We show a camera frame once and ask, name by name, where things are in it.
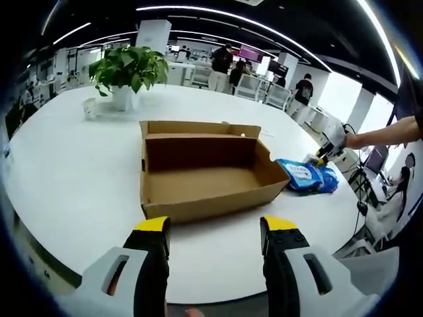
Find purple wall screen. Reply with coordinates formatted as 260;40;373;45
239;45;264;63

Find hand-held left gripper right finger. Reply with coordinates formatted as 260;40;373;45
259;214;381;317

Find white pillar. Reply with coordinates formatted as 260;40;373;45
135;19;172;53

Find blue wipes pack soft item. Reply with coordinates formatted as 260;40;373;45
276;158;321;192

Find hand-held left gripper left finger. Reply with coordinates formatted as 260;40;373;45
58;216;172;317

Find ceiling light strip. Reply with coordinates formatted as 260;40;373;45
135;5;331;72
356;0;403;87

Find dark wall screen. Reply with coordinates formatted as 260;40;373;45
269;58;288;75

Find white mesh office chair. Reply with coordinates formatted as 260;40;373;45
236;74;262;100
266;86;291;110

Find brown cardboard shoe box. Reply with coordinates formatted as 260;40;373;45
138;120;291;224

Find person's grey shirt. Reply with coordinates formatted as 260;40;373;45
340;246;401;295

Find person's left hand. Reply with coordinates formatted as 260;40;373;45
183;306;208;317

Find green potted plant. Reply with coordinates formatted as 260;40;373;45
88;46;169;112

